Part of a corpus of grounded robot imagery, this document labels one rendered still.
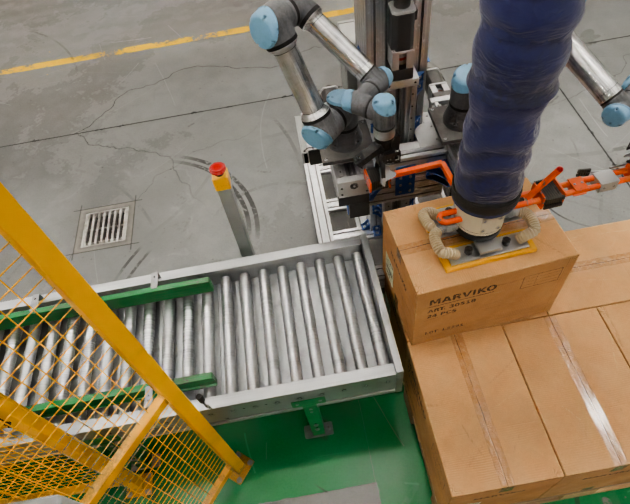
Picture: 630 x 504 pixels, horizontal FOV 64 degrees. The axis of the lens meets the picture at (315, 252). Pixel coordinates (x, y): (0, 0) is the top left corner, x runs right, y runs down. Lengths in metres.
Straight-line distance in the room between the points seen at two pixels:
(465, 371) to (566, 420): 0.38
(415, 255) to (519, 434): 0.75
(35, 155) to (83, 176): 0.54
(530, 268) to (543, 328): 0.41
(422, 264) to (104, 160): 2.88
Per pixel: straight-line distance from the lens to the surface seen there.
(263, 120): 4.02
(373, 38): 2.10
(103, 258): 3.50
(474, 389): 2.11
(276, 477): 2.57
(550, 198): 1.94
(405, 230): 1.96
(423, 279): 1.83
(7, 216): 1.03
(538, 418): 2.12
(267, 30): 1.78
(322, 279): 2.31
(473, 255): 1.88
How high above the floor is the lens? 2.48
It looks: 53 degrees down
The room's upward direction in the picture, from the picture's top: 10 degrees counter-clockwise
